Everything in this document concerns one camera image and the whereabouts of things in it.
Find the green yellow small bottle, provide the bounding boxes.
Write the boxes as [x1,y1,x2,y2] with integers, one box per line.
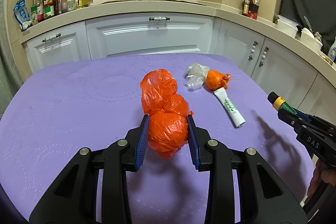
[267,92,297,114]

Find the large orange plastic bag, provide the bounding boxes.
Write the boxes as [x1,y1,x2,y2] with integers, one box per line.
[139,69,193,159]

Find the white green tube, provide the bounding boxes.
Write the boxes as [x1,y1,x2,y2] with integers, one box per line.
[214,88,246,127]

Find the small orange plastic bag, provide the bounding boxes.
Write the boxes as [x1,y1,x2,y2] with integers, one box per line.
[206,70,231,90]

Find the right hand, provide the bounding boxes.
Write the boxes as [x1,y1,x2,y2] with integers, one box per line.
[307,159,336,196]

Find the clear crumpled plastic bag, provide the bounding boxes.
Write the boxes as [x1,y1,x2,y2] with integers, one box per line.
[185,63,210,91]

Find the white detergent bottle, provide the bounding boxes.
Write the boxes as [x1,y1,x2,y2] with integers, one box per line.
[328,37,336,62]

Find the right cabinet door knob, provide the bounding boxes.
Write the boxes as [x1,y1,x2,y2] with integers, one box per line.
[259,47,269,67]

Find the cabinet door knob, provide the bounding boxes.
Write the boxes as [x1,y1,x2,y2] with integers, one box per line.
[248,41,258,61]
[259,47,269,67]

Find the white bowl with spoon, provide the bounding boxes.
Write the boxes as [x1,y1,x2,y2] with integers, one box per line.
[300,16,322,54]

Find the left cabinet door knob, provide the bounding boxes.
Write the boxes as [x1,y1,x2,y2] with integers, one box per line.
[248,41,258,61]

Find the purple tablecloth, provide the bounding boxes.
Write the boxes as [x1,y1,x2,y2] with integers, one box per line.
[1,53,314,219]

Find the white plastic container stack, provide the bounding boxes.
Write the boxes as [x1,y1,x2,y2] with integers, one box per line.
[277,15,298,38]

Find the black red utensil box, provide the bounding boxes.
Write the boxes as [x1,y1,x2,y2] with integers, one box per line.
[247,0,260,19]

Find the dark olive oil bottle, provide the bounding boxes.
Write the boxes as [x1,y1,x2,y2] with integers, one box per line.
[242,0,250,16]

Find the blue white pouch on counter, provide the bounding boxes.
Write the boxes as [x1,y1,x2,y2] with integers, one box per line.
[13,0,32,31]

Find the centre drawer handle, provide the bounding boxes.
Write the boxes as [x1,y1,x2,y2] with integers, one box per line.
[149,16,170,22]

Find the drawer handle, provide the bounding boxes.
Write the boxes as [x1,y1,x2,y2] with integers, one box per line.
[149,16,170,22]
[42,33,62,43]

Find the left drawer handle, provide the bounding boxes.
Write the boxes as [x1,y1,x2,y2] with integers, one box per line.
[42,33,62,43]

